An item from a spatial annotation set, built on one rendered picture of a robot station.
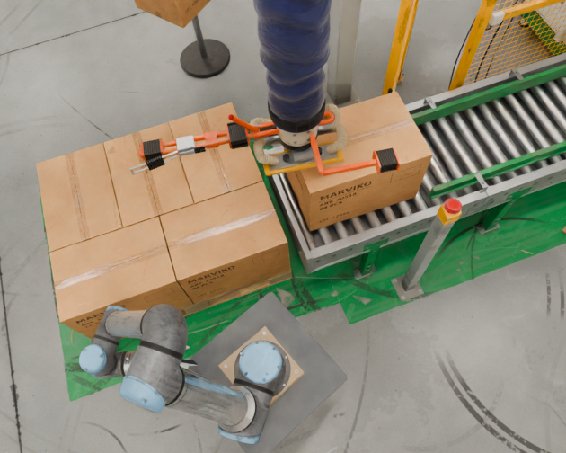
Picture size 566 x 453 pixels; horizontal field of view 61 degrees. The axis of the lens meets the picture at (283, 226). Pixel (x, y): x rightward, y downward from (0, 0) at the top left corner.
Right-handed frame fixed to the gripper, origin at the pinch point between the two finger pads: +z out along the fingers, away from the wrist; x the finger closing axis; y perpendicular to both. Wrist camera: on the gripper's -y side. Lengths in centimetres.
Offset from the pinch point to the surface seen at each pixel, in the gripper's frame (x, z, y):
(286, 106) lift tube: 60, 41, -66
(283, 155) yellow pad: 31, 38, -72
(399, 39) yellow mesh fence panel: 41, 99, -139
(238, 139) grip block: 41, 21, -71
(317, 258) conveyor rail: -28, 52, -60
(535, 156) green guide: -11, 171, -103
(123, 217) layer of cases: -25, -50, -94
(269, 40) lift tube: 89, 36, -60
